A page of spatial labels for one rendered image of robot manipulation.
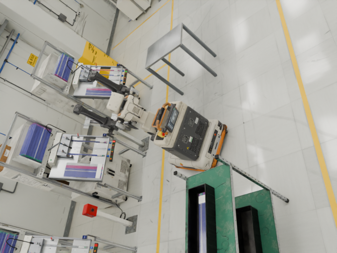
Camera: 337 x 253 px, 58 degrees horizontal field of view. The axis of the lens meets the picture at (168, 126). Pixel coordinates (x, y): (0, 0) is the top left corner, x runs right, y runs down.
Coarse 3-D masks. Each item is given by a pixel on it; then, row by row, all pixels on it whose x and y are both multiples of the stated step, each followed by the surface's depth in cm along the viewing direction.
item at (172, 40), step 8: (168, 32) 443; (176, 32) 426; (192, 32) 441; (160, 40) 450; (168, 40) 431; (176, 40) 415; (200, 40) 450; (152, 48) 457; (160, 48) 438; (168, 48) 421; (176, 48) 410; (184, 48) 409; (208, 48) 460; (152, 56) 445; (160, 56) 427; (192, 56) 420; (152, 64) 438; (168, 64) 492; (200, 64) 432; (152, 72) 451; (176, 88) 479
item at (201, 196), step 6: (204, 192) 233; (204, 198) 230; (204, 204) 228; (204, 210) 225; (204, 216) 223; (204, 222) 220; (204, 228) 218; (204, 234) 215; (204, 240) 213; (204, 246) 211; (204, 252) 209
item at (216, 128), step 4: (216, 128) 366; (212, 132) 363; (216, 132) 366; (212, 136) 361; (216, 136) 366; (212, 140) 361; (212, 144) 361; (208, 148) 356; (212, 148) 361; (208, 152) 357; (208, 156) 356
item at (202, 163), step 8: (216, 120) 369; (208, 128) 370; (224, 128) 375; (208, 136) 364; (224, 136) 375; (208, 144) 359; (216, 144) 366; (200, 152) 361; (216, 152) 366; (168, 160) 398; (176, 160) 386; (184, 160) 375; (200, 160) 355; (208, 160) 357; (216, 160) 365; (184, 168) 396; (192, 168) 378; (200, 168) 363; (208, 168) 358
